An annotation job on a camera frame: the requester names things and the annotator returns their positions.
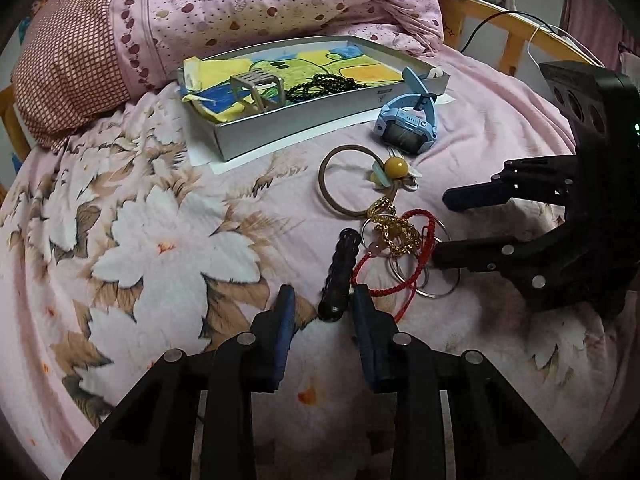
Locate yellow bead flower charm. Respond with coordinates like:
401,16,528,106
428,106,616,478
370,152,423,193

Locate red checkered pillow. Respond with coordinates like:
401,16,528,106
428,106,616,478
11,0,146,151

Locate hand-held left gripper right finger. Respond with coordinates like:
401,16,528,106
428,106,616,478
350,285,583,480

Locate yellow blue cartoon cloth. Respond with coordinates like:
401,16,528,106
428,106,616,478
181,44,405,123

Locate black cable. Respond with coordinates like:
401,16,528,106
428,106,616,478
460,10,563,53

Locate black bead bracelet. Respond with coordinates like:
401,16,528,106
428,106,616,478
317,227,361,322

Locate red string bracelet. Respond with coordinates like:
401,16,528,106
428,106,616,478
350,209,438,323

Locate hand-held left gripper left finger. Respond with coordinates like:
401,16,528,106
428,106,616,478
60,284,297,480

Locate grey shallow box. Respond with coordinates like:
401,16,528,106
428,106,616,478
176,35,452,162

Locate pink hanging cloth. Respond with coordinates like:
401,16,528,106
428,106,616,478
560,0,640,63

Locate grey watch strap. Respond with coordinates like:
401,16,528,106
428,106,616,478
230,71,286,113

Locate blue smartwatch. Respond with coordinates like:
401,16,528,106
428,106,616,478
374,66,441,156

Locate linked silver rings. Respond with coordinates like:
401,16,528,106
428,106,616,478
360,215,461,301

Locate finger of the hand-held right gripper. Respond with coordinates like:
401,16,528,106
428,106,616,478
432,225,577,312
442,156,581,213

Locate gold chain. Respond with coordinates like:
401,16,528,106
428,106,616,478
367,197,423,256

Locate white cable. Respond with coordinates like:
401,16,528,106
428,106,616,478
525,22,603,78

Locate tan hair tie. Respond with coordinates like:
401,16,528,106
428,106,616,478
318,145,401,218

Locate white sheet under box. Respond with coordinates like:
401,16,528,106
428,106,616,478
187,91,456,176

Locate black bead necklace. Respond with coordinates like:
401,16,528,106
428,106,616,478
284,73,368,102

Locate wooden bed frame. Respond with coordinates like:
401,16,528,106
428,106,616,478
0,0,603,161

